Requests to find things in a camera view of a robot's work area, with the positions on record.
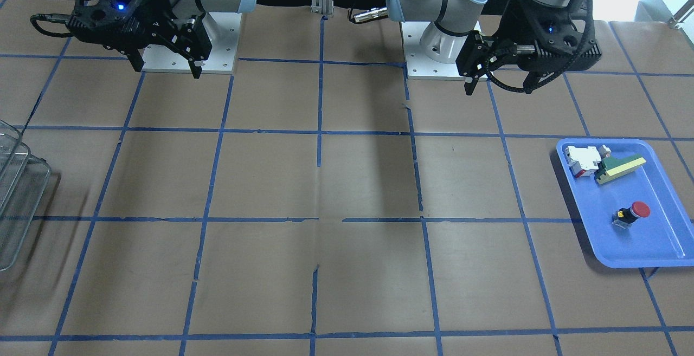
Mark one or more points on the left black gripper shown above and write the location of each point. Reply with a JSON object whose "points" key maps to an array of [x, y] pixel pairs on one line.
{"points": [[516, 33]]}

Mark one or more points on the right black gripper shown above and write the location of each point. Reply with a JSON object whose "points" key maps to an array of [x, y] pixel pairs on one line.
{"points": [[150, 13]]}

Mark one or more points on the red emergency stop button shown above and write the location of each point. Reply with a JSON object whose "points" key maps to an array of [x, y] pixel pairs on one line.
{"points": [[625, 217]]}

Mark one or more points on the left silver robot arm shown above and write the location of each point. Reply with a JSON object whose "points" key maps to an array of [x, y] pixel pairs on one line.
{"points": [[459, 17]]}

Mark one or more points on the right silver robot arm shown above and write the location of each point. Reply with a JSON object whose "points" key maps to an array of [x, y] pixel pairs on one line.
{"points": [[184, 9]]}

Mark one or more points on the green yellow sponge block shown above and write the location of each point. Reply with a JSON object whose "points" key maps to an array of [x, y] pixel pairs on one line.
{"points": [[611, 168]]}

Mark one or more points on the blue plastic tray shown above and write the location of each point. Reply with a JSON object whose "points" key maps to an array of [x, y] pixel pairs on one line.
{"points": [[664, 239]]}

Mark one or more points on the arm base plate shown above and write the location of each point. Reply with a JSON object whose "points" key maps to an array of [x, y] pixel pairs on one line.
{"points": [[206, 45], [430, 53]]}

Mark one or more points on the white electrical switch block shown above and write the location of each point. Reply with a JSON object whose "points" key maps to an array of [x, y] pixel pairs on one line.
{"points": [[585, 161]]}

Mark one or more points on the wire mesh shelf rack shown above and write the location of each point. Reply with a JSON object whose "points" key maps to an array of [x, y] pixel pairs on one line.
{"points": [[24, 178]]}

